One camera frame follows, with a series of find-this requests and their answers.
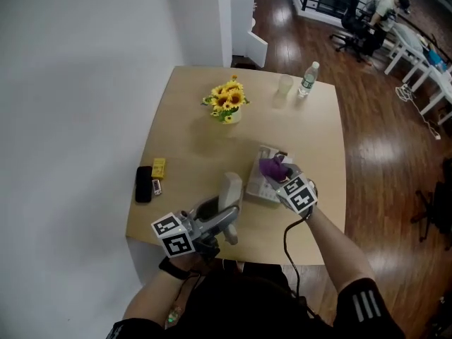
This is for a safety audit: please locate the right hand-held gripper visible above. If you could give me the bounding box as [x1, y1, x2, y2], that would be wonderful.
[263, 163, 319, 213]

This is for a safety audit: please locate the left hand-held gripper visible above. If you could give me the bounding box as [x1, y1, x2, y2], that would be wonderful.
[151, 195, 242, 261]

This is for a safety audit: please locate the purple cloth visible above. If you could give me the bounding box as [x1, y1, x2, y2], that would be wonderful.
[258, 155, 292, 183]

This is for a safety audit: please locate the person's left forearm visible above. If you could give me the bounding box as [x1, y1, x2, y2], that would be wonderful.
[123, 268, 191, 328]

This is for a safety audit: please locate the person's right forearm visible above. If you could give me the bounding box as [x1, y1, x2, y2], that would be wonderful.
[305, 205, 377, 292]

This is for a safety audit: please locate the person's left hand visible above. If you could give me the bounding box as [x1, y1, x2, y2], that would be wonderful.
[170, 251, 213, 274]

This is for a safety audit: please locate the person's shoe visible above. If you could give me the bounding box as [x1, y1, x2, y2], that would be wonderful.
[221, 258, 245, 272]

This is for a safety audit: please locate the black wristband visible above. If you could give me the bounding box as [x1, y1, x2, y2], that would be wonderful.
[158, 256, 191, 280]

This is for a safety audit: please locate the small yellow box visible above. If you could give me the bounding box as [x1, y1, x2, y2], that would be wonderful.
[151, 157, 167, 179]

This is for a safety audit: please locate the black glasses case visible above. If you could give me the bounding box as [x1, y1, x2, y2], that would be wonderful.
[135, 165, 153, 204]

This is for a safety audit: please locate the clear plastic cup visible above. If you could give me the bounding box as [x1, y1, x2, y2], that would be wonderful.
[278, 74, 294, 97]

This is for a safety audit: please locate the sunflower bouquet in white pot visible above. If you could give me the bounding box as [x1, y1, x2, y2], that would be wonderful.
[201, 75, 250, 125]

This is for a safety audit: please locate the person's black shirt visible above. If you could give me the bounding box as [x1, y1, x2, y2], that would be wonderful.
[105, 263, 407, 339]

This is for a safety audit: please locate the clear plastic water bottle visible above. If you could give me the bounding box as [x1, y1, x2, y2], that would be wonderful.
[297, 61, 321, 98]

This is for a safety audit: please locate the white water dispenser cabinet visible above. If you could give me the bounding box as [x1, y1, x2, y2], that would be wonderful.
[230, 0, 268, 69]

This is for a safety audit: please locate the black swivel chair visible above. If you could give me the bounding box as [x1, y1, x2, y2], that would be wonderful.
[411, 157, 452, 252]

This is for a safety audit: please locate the black office chair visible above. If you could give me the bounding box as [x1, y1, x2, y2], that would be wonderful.
[330, 0, 375, 63]

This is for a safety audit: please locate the small white table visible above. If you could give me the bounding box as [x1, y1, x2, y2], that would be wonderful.
[383, 23, 434, 77]

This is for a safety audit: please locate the long white table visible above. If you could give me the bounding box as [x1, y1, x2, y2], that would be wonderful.
[411, 64, 452, 116]

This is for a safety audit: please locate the blue bag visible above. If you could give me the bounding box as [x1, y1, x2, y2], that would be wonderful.
[425, 49, 448, 72]

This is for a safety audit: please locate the thick black cable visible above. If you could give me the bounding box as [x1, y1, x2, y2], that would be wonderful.
[284, 208, 319, 317]

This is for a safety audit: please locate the thin black cable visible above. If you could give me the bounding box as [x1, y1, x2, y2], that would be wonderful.
[165, 273, 202, 328]

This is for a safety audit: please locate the white cable with power strip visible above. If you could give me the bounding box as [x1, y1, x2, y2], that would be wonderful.
[395, 83, 441, 141]

